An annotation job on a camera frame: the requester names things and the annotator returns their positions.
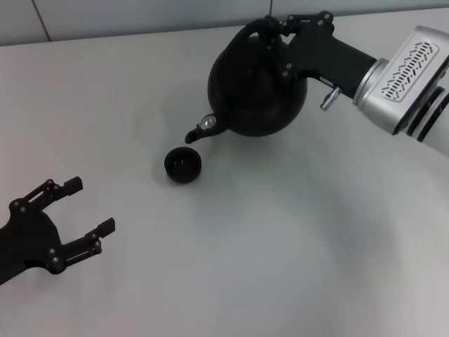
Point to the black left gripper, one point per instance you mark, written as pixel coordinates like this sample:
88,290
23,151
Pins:
31,242

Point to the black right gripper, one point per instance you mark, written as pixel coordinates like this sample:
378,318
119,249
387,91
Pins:
326,52

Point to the small black teacup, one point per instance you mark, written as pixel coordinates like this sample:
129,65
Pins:
182,172

